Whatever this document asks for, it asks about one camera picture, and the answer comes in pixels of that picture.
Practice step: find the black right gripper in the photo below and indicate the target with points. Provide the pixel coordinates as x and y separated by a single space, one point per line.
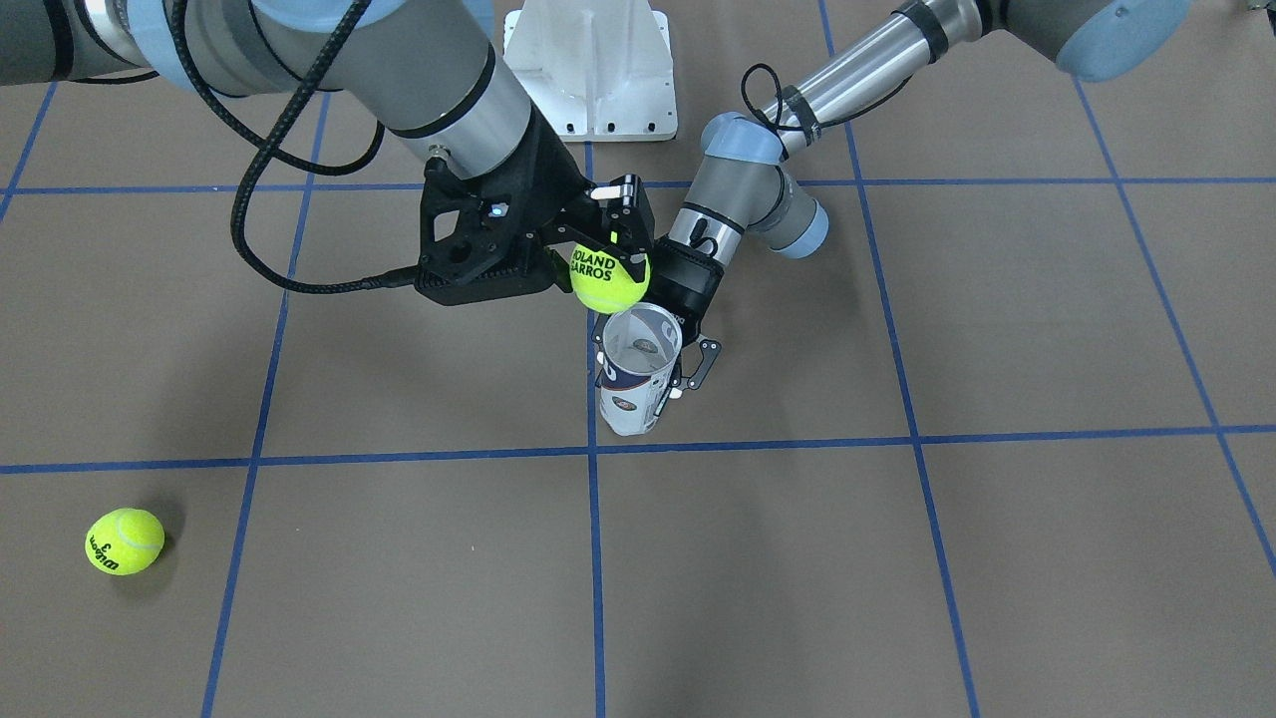
554 176

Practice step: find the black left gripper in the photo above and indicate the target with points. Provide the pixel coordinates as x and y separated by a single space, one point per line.
691 282

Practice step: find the Roland Garros tennis ball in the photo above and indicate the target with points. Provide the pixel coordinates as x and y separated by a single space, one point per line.
605 284

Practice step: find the white Wilson ball can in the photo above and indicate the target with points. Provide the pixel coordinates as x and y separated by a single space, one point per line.
639 348

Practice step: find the Wilson tennis ball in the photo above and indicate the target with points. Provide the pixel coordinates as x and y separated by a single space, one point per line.
124 541

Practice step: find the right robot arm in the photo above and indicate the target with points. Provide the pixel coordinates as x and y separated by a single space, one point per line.
426 70

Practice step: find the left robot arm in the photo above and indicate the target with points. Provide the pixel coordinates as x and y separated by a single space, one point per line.
742 185

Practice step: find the blue tape strip lengthwise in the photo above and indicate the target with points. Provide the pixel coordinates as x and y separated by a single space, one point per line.
595 533

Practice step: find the blue tape strip crosswise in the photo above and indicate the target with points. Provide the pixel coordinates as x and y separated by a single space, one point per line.
76 467

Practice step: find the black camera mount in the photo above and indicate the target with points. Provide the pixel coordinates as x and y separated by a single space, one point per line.
695 363
481 238

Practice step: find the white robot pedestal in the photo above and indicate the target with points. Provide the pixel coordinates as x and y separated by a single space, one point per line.
599 71

